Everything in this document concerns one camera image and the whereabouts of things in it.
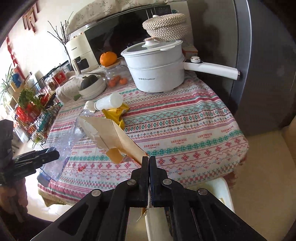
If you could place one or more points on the jar with red label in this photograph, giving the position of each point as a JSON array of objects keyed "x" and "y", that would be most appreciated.
[{"x": 59, "y": 78}]

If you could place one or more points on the yellow snack packet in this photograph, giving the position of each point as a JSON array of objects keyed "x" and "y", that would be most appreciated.
[{"x": 115, "y": 113}]

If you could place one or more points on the black door microwave oven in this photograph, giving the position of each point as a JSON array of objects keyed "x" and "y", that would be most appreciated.
[{"x": 120, "y": 34}]

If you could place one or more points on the large orange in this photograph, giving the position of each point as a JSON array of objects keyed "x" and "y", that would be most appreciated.
[{"x": 108, "y": 58}]

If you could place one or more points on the white electric cooking pot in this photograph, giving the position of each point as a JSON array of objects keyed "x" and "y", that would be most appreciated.
[{"x": 157, "y": 69}]

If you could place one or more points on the woven rattan trivets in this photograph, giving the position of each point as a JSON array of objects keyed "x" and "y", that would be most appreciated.
[{"x": 166, "y": 26}]

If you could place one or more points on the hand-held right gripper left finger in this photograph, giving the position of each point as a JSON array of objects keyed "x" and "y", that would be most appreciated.
[{"x": 143, "y": 178}]

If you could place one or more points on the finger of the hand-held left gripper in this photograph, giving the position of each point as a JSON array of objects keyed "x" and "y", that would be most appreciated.
[
  {"x": 44, "y": 154},
  {"x": 23, "y": 170}
]

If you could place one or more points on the grey refrigerator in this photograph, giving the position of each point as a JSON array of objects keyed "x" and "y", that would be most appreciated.
[{"x": 266, "y": 69}]

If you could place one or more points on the cream air fryer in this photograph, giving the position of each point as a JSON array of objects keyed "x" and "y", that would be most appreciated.
[{"x": 78, "y": 51}]

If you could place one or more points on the white bowl with avocado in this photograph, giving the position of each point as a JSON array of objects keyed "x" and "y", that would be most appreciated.
[{"x": 92, "y": 91}]

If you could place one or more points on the floral padded cloth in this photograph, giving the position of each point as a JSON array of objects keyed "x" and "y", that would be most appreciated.
[{"x": 67, "y": 88}]

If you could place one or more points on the red wall hanging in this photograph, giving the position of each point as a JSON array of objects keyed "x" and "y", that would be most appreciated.
[{"x": 31, "y": 18}]

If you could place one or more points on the person's left hand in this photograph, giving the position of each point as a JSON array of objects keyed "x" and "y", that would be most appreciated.
[{"x": 18, "y": 195}]

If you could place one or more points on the green leafy plant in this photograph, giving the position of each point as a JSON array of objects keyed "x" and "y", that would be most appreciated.
[{"x": 30, "y": 98}]

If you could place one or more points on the orange and white carton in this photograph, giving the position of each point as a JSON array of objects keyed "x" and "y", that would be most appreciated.
[{"x": 122, "y": 139}]

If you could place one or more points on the white plastic bin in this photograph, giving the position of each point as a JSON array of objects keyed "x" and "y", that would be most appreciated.
[{"x": 217, "y": 192}]

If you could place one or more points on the small red wrapper scrap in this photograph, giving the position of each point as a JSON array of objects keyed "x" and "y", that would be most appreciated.
[{"x": 82, "y": 168}]

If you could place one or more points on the white tissue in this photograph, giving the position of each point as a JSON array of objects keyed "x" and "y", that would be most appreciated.
[{"x": 89, "y": 105}]

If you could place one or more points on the striped patterned tablecloth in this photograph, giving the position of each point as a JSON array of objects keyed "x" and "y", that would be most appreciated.
[{"x": 185, "y": 129}]

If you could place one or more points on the dark green avocado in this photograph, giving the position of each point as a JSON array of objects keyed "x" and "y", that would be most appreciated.
[{"x": 89, "y": 81}]

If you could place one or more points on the blue toy figure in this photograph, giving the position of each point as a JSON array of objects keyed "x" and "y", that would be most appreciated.
[{"x": 15, "y": 80}]

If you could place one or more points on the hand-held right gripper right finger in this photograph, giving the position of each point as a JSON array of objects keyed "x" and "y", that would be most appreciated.
[{"x": 155, "y": 179}]

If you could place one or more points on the small tangerine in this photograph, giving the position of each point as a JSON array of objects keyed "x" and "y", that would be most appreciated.
[
  {"x": 116, "y": 78},
  {"x": 123, "y": 81},
  {"x": 112, "y": 83}
]

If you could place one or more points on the clear plastic bottle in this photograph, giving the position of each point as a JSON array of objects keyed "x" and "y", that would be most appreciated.
[{"x": 60, "y": 148}]

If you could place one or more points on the dry twigs in vase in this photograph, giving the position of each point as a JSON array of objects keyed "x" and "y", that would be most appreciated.
[{"x": 61, "y": 34}]

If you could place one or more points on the white plastic milk bottle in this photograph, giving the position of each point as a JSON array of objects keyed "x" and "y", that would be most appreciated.
[{"x": 108, "y": 101}]

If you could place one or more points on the glass jar with wooden lid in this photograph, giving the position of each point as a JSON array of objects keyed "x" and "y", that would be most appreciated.
[{"x": 113, "y": 71}]

